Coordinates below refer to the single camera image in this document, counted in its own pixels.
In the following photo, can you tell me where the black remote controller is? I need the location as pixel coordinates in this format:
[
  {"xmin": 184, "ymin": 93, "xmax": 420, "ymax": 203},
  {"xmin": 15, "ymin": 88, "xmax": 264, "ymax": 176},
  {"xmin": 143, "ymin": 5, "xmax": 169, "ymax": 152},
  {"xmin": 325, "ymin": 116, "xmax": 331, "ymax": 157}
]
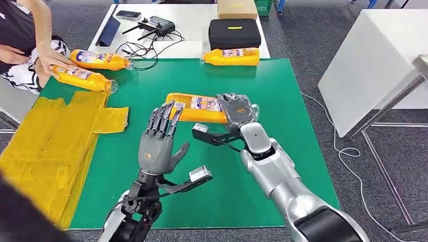
[{"xmin": 121, "ymin": 16, "xmax": 176, "ymax": 41}]

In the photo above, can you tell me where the white side table top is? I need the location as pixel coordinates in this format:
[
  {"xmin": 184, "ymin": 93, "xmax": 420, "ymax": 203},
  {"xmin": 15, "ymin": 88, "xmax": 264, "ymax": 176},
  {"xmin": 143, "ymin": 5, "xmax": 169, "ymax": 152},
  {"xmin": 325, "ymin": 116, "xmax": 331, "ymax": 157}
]
[{"xmin": 317, "ymin": 9, "xmax": 428, "ymax": 138}]

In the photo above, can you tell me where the person's left hand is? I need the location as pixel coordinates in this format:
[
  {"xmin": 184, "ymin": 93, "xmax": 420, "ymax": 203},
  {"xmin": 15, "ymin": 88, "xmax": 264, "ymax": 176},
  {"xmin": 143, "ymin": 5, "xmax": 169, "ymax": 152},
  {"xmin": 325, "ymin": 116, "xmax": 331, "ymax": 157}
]
[{"xmin": 36, "ymin": 46, "xmax": 76, "ymax": 76}]

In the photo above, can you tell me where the dark robot body shell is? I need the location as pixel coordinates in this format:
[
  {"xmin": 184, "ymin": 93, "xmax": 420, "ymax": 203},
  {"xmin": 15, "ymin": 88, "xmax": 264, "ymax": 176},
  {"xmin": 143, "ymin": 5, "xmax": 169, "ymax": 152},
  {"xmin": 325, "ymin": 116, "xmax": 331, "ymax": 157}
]
[{"xmin": 0, "ymin": 170, "xmax": 73, "ymax": 242}]

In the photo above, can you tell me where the blue metal frame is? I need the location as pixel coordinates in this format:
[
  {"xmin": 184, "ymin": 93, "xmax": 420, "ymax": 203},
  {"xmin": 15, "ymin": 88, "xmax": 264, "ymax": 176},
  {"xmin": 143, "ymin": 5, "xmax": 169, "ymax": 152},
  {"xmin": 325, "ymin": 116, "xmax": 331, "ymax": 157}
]
[{"xmin": 276, "ymin": 0, "xmax": 375, "ymax": 15}]

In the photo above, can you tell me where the cardboard box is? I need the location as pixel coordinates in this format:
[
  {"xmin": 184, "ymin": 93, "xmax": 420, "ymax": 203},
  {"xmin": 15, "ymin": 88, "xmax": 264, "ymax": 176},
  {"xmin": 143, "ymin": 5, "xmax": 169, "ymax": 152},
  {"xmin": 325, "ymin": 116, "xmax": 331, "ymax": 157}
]
[{"xmin": 217, "ymin": 0, "xmax": 258, "ymax": 21}]

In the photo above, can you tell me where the yellow plastic sheet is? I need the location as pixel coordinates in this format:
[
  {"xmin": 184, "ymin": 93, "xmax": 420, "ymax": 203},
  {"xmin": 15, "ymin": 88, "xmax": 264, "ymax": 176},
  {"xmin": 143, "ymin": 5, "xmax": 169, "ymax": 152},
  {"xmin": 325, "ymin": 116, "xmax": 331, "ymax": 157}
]
[{"xmin": 0, "ymin": 90, "xmax": 129, "ymax": 231}]

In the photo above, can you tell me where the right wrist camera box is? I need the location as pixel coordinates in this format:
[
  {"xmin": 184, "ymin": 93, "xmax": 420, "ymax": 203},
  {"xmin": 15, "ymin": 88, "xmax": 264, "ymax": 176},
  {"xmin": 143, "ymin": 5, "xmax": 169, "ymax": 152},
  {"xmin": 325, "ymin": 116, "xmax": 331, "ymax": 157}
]
[{"xmin": 192, "ymin": 123, "xmax": 245, "ymax": 153}]

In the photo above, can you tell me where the orange drink bottle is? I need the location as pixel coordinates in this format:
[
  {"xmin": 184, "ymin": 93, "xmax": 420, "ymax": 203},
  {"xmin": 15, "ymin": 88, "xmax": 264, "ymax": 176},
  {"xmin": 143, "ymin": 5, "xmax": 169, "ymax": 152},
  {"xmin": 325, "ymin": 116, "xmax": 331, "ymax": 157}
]
[
  {"xmin": 166, "ymin": 93, "xmax": 260, "ymax": 125},
  {"xmin": 50, "ymin": 65, "xmax": 118, "ymax": 94},
  {"xmin": 69, "ymin": 49, "xmax": 134, "ymax": 72},
  {"xmin": 200, "ymin": 47, "xmax": 260, "ymax": 67}
]

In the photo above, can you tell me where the person's right hand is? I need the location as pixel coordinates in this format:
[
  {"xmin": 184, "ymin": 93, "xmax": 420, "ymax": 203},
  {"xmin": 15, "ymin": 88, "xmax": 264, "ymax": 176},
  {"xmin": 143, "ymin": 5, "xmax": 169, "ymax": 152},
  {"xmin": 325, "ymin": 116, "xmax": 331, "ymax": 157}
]
[{"xmin": 0, "ymin": 45, "xmax": 31, "ymax": 65}]

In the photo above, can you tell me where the white floor cable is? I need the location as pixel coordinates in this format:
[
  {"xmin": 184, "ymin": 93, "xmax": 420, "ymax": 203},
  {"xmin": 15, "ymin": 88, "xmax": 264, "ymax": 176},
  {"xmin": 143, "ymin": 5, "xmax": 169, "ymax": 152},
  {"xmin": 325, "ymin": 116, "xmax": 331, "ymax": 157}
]
[{"xmin": 299, "ymin": 92, "xmax": 402, "ymax": 242}]

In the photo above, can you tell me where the black smartphone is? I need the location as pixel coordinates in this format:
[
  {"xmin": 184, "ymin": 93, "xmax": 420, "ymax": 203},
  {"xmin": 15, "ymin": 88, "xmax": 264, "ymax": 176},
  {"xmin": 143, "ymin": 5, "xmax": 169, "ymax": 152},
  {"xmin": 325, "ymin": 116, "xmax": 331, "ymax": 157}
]
[{"xmin": 115, "ymin": 10, "xmax": 142, "ymax": 20}]

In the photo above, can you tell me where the black carry case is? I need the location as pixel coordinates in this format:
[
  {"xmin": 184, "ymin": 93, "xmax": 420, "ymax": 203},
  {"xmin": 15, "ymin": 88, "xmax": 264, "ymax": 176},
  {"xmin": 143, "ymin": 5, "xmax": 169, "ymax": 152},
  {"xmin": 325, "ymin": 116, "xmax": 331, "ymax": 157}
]
[{"xmin": 207, "ymin": 18, "xmax": 262, "ymax": 51}]

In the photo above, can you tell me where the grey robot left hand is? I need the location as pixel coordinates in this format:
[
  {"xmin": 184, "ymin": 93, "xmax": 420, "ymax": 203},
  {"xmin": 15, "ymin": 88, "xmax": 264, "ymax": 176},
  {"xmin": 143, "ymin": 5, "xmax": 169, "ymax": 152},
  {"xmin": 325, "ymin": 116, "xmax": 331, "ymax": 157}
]
[{"xmin": 137, "ymin": 100, "xmax": 190, "ymax": 176}]

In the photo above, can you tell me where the green plastic crate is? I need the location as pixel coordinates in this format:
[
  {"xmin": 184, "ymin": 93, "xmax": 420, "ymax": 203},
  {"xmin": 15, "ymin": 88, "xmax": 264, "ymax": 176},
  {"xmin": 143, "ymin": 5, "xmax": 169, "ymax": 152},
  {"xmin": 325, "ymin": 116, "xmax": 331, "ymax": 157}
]
[{"xmin": 254, "ymin": 0, "xmax": 273, "ymax": 17}]

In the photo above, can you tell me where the dark blue tablet case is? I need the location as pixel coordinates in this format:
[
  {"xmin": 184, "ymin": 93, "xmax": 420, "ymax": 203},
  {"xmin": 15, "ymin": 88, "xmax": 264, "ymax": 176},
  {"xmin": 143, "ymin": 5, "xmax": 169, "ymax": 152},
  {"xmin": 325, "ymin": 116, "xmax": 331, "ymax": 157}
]
[{"xmin": 95, "ymin": 5, "xmax": 121, "ymax": 47}]

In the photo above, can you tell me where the person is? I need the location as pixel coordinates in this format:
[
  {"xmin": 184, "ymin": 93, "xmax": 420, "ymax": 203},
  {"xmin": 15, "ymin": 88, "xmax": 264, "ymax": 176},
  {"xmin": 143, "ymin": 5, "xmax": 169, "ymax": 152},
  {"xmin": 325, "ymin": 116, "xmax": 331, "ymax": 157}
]
[{"xmin": 0, "ymin": 0, "xmax": 76, "ymax": 94}]

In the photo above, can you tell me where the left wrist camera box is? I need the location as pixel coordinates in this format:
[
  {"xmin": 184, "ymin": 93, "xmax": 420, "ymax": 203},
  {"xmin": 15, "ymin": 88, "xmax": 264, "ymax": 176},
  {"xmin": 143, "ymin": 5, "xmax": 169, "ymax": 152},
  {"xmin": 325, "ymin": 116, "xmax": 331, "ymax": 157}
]
[{"xmin": 155, "ymin": 165, "xmax": 213, "ymax": 195}]

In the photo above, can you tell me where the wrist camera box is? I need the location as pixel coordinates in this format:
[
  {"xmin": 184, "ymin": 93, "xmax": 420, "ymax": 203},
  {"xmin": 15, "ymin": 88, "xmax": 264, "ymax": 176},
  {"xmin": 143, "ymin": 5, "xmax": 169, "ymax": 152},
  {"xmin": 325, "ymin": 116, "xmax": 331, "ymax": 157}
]
[
  {"xmin": 192, "ymin": 123, "xmax": 245, "ymax": 153},
  {"xmin": 155, "ymin": 165, "xmax": 213, "ymax": 195}
]

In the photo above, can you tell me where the black cable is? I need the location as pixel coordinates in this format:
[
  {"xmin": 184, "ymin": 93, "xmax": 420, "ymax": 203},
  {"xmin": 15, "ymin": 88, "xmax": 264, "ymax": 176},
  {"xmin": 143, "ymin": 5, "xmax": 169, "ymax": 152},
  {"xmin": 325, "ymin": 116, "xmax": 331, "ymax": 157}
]
[{"xmin": 115, "ymin": 30, "xmax": 185, "ymax": 72}]

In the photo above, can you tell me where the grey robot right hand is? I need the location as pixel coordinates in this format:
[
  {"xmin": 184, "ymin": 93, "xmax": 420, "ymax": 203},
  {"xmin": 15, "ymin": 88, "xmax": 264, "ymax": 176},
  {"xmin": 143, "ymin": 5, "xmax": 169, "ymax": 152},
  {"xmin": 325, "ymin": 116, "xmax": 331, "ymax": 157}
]
[{"xmin": 217, "ymin": 93, "xmax": 256, "ymax": 133}]

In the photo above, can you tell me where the steel table frame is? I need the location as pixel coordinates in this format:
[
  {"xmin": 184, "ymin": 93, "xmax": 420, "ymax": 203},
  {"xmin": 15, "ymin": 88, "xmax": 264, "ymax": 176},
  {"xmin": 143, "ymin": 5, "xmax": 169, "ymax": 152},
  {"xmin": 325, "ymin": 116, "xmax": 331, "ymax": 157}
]
[{"xmin": 347, "ymin": 55, "xmax": 428, "ymax": 234}]

